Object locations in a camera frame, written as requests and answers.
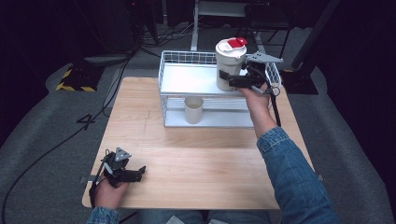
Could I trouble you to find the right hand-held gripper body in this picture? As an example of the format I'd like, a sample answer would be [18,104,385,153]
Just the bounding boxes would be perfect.
[241,50,285,96]

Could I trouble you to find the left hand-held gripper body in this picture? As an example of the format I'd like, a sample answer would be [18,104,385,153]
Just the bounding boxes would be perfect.
[100,147,133,189]

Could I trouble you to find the white tumbler with red lid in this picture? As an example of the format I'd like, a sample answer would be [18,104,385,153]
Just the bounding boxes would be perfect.
[215,36,248,92]

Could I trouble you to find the white wire shelf rack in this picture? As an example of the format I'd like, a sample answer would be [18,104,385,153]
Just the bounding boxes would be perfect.
[157,49,283,130]

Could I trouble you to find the white paper cup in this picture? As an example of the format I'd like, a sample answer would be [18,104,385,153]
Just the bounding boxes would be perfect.
[183,95,205,125]

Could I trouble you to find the person's right hand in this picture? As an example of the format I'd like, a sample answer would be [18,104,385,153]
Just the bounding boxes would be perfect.
[237,83,275,110]

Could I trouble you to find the person's left hand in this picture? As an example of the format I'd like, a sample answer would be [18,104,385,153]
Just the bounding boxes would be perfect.
[92,177,131,211]

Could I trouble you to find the black square floor base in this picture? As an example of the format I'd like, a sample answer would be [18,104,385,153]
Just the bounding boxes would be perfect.
[279,68,319,95]

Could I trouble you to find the white metal stand leg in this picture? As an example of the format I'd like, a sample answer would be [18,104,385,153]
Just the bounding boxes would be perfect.
[190,0,201,52]

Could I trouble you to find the person's legs in jeans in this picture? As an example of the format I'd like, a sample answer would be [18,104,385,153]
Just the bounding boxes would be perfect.
[135,209,273,224]

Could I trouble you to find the yellow black striped stand base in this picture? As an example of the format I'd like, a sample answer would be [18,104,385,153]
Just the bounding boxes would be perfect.
[55,63,106,93]

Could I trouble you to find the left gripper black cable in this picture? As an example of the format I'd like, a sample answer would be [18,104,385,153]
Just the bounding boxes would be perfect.
[88,161,107,209]

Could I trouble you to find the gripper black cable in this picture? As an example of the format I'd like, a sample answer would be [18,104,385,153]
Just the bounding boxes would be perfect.
[88,161,107,209]
[268,86,283,128]

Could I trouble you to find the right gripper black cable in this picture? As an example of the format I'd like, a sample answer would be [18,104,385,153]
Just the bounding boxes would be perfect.
[268,86,283,128]

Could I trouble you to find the black metal frame stand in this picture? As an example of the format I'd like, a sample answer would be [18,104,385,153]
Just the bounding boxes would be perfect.
[233,0,294,64]

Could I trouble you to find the long black floor cable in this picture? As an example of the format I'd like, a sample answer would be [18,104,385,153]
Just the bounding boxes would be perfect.
[0,50,134,224]

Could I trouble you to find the black slanted post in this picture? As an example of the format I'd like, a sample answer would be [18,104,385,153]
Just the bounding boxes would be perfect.
[290,0,341,71]

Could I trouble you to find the bundle of floor cables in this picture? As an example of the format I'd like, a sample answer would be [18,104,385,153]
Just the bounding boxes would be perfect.
[138,21,195,49]

